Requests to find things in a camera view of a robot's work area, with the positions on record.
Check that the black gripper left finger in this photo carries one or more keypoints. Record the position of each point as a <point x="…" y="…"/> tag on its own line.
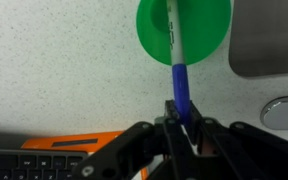
<point x="130" y="146"/>

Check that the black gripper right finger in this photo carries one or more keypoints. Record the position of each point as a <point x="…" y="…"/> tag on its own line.
<point x="237" y="150"/>

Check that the blue and white pen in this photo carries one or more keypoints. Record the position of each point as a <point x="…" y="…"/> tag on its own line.
<point x="180" y="86"/>

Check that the green plastic cup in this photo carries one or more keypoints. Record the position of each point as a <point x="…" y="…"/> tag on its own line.
<point x="204" y="30"/>

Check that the chrome sink faucet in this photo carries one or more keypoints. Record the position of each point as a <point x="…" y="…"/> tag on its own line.
<point x="285" y="113"/>

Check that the orange and white cardboard box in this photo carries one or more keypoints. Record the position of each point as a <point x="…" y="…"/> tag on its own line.
<point x="44" y="143"/>

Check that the stainless steel sink basin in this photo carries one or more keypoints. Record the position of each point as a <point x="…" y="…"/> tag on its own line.
<point x="267" y="36"/>

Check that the black computer keyboard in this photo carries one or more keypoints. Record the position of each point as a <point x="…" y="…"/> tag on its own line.
<point x="14" y="165"/>

